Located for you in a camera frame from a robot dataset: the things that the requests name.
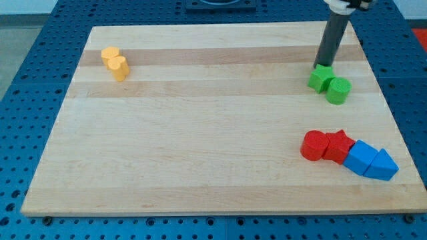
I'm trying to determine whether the wooden board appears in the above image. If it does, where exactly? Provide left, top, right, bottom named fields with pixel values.
left=21, top=21, right=426, bottom=217

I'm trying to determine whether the red cylinder block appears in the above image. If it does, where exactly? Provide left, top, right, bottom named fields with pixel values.
left=300, top=130, right=329, bottom=161

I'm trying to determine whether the yellow heart block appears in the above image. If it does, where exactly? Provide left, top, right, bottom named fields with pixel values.
left=107, top=56, right=130, bottom=82

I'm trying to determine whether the green star block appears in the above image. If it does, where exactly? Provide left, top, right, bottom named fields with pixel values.
left=308, top=64, right=336, bottom=93

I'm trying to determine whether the yellow hexagon block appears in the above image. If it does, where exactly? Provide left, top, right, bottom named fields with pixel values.
left=101, top=46, right=120, bottom=69

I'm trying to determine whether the red star block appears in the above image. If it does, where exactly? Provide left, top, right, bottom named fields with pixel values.
left=323, top=129, right=356, bottom=165

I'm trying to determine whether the green cylinder block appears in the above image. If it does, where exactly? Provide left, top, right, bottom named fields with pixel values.
left=326, top=77, right=352, bottom=105

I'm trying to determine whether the blue cube block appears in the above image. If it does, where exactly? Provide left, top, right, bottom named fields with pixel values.
left=343, top=139, right=378, bottom=175

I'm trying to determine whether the blue triangle block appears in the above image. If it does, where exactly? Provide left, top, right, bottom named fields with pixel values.
left=363, top=149, right=399, bottom=181

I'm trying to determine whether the red object at edge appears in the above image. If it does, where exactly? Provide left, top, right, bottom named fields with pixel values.
left=412, top=28, right=427, bottom=51

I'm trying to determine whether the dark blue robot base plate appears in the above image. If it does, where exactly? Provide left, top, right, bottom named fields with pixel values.
left=184, top=0, right=258, bottom=11

